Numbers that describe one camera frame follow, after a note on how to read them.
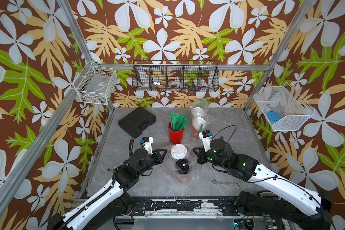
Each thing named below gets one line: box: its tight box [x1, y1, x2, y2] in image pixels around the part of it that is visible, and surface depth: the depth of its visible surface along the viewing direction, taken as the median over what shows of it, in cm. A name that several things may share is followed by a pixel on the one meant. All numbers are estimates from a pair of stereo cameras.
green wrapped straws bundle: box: [169, 112, 189, 131], surface depth 93 cm
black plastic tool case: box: [117, 106, 157, 139], surface depth 109 cm
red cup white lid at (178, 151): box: [170, 143, 188, 160], surface depth 78 cm
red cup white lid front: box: [191, 116, 207, 140], surface depth 91 cm
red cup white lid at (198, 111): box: [193, 106, 205, 117], surface depth 95 cm
